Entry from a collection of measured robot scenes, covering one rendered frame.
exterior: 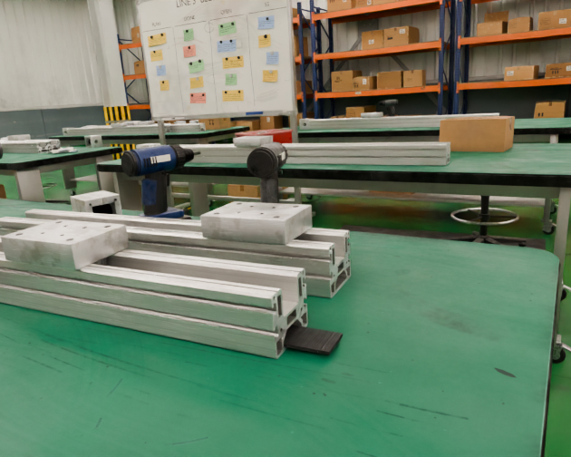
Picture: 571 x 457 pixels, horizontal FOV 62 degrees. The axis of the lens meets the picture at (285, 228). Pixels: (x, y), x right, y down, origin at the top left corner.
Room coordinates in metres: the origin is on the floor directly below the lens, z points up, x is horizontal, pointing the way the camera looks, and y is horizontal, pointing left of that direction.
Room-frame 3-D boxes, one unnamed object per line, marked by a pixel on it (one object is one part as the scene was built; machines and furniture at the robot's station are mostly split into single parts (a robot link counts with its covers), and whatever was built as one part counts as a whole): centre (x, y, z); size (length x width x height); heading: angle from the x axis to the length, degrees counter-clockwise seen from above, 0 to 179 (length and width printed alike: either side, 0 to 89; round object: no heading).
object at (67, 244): (0.74, 0.36, 0.87); 0.16 x 0.11 x 0.07; 63
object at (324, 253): (0.91, 0.27, 0.82); 0.80 x 0.10 x 0.09; 63
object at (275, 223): (0.80, 0.05, 0.87); 0.16 x 0.11 x 0.07; 63
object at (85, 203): (1.21, 0.50, 0.83); 0.11 x 0.10 x 0.10; 132
